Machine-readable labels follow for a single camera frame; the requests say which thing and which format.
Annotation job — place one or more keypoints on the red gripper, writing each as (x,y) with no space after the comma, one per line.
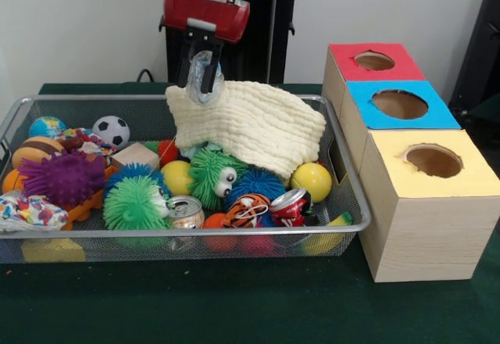
(207,13)

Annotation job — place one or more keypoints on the cream knitted cloth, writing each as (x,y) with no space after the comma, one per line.
(250,125)

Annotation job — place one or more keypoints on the green spiky ball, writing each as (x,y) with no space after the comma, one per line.
(211,174)
(133,203)

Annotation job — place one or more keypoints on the red soda can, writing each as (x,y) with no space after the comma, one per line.
(291,207)

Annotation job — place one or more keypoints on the clear mesh bin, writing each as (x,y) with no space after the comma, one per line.
(195,246)

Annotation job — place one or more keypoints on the wooden box with three holes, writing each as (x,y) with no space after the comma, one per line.
(426,234)

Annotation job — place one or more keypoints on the small soccer ball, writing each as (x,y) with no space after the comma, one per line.
(111,132)

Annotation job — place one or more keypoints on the wooden cube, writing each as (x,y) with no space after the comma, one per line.
(134,157)

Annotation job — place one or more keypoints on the yellow ball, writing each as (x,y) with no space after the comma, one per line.
(310,181)

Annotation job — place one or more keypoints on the globe ball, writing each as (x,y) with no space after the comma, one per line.
(47,128)

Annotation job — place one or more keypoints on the purple spiky ball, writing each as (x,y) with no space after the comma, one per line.
(64,176)

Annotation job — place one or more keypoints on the burger toy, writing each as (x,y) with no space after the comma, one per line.
(35,151)

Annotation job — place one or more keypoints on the black stand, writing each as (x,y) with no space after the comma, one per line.
(482,66)

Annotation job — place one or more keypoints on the dark green side tablecloth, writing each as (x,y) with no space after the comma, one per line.
(488,107)

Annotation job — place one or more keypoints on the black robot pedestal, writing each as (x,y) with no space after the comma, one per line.
(265,47)

